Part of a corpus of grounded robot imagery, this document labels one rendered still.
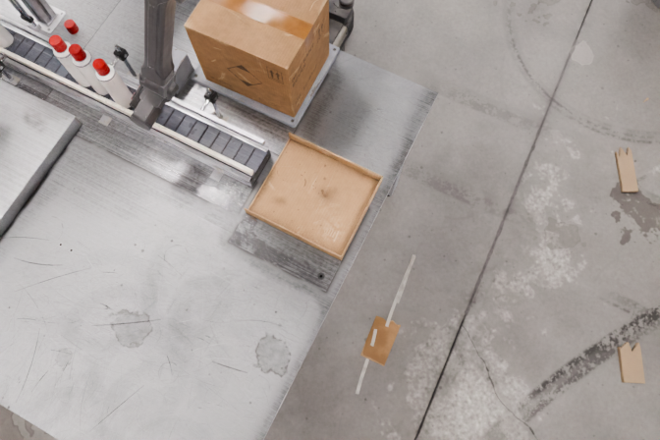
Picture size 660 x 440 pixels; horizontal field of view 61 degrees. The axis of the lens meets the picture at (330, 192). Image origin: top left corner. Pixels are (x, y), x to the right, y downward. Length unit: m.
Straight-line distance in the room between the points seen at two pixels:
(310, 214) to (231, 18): 0.56
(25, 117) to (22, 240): 0.36
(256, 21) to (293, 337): 0.82
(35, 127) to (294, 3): 0.82
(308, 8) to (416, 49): 1.36
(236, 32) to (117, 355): 0.88
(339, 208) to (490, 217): 1.09
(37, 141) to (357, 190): 0.92
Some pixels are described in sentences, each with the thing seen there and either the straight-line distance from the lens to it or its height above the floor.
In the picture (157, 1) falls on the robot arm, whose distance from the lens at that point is 1.17.
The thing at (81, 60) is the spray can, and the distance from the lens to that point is 1.65.
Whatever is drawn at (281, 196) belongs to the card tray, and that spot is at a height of 0.83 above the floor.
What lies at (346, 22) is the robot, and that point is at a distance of 2.57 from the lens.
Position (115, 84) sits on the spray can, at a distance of 1.64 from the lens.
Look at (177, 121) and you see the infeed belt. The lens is 1.68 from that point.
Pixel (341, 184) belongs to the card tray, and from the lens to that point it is 1.59.
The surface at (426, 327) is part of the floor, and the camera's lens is 2.37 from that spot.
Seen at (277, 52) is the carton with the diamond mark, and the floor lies 1.12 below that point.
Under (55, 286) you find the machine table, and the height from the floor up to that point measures 0.83.
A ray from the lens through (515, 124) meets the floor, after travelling 2.73.
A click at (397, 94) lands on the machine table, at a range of 1.73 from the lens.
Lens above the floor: 2.33
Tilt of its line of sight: 71 degrees down
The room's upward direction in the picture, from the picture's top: 1 degrees counter-clockwise
